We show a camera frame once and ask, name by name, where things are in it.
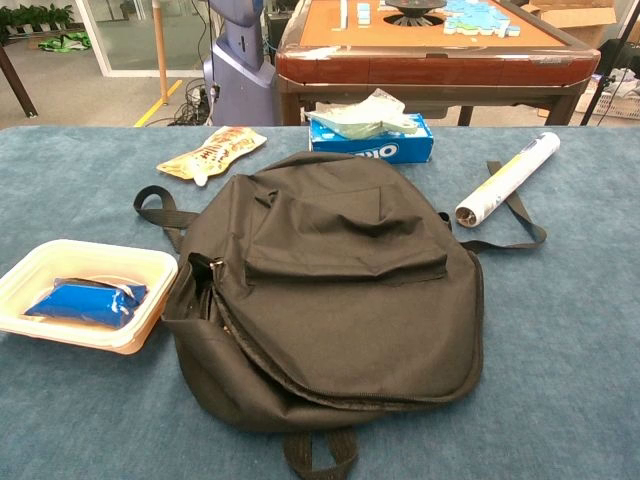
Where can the black fabric backpack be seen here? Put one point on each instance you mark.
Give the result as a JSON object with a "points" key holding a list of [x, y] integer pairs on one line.
{"points": [[350, 310]]}

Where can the green dustpan in plastic bag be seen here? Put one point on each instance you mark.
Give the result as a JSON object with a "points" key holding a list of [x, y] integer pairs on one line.
{"points": [[350, 122]]}

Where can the green cloth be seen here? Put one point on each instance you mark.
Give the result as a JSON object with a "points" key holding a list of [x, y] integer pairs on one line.
{"points": [[65, 42]]}

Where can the blue Oreo cookie box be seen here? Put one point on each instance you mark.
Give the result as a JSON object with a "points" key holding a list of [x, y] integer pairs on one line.
{"points": [[405, 146]]}

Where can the orange spouted drink pouch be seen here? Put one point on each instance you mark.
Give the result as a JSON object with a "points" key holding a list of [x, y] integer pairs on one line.
{"points": [[220, 152]]}

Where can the white rolled film tube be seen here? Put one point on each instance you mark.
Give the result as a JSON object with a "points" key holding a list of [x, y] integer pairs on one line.
{"points": [[505, 182]]}

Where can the brown mahjong table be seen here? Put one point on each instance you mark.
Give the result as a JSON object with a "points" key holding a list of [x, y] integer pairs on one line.
{"points": [[425, 65]]}

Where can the blue snack packet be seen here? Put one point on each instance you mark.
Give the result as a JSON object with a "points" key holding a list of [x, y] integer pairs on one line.
{"points": [[85, 302]]}

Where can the cream plastic food tray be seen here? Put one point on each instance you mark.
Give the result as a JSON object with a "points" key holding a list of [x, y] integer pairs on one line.
{"points": [[75, 250]]}

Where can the black mahjong table centre disc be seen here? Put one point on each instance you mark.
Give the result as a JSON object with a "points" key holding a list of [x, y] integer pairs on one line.
{"points": [[412, 12]]}

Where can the wooden pole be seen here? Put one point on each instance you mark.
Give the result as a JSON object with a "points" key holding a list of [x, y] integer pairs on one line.
{"points": [[161, 50]]}

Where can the blue table cloth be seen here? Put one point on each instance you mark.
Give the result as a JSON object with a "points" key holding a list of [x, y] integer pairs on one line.
{"points": [[550, 350]]}

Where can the pile of blue mahjong tiles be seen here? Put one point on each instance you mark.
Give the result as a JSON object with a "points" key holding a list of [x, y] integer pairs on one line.
{"points": [[475, 20]]}

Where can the white plastic basket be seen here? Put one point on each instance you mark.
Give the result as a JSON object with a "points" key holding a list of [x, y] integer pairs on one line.
{"points": [[615, 102]]}

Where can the black tripod stand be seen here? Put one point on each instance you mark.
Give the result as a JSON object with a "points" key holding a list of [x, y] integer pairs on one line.
{"points": [[606, 79]]}

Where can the cardboard box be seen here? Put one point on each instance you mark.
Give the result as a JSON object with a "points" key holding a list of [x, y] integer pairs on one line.
{"points": [[575, 17]]}

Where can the dark table leg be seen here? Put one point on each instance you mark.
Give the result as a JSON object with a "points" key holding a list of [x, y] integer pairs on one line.
{"points": [[17, 80]]}

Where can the row of potted plants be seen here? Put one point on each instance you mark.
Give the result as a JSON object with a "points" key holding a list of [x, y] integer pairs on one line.
{"points": [[35, 15]]}

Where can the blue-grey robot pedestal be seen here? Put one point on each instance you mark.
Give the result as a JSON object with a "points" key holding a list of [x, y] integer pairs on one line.
{"points": [[240, 90]]}

